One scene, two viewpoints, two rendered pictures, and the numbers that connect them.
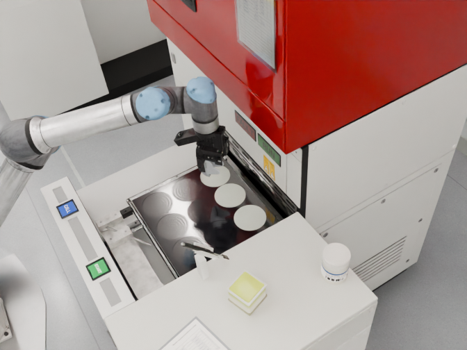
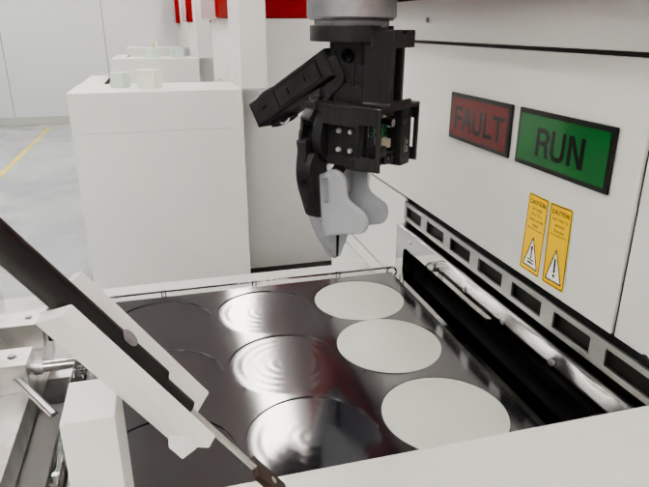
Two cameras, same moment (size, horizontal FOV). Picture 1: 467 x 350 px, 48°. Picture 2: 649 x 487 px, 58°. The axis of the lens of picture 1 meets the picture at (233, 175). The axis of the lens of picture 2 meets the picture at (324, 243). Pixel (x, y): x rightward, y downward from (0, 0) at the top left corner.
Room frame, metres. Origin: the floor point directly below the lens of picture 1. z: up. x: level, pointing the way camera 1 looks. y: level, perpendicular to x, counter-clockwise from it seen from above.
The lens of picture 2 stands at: (0.59, -0.02, 1.19)
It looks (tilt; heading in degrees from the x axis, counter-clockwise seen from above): 20 degrees down; 12
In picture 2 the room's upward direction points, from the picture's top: straight up
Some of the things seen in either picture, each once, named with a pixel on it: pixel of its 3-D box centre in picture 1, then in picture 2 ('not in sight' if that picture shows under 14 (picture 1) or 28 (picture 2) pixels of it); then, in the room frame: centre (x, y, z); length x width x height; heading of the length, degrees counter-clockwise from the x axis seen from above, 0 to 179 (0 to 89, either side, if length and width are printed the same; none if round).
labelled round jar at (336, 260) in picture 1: (335, 264); not in sight; (0.72, -0.24, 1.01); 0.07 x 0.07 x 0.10
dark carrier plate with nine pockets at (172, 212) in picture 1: (203, 211); (284, 364); (1.04, 0.11, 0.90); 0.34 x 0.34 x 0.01; 27
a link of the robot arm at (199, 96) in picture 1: (201, 99); not in sight; (1.11, 0.06, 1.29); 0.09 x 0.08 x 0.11; 82
